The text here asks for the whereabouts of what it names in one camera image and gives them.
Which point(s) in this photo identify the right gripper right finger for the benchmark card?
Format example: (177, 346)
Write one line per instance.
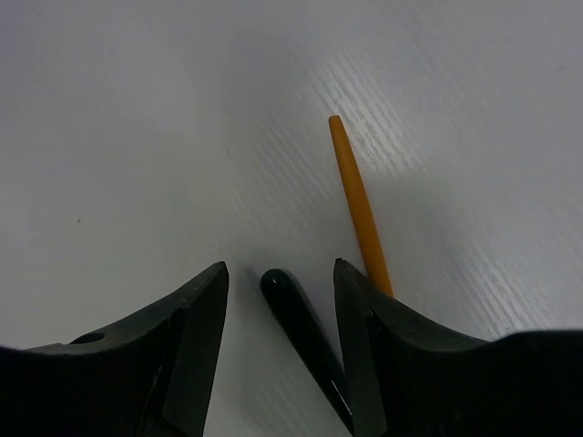
(407, 375)

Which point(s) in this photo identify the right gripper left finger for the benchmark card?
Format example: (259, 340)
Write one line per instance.
(148, 374)

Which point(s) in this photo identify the yellow plastic knife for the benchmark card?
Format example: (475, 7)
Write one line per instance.
(360, 209)

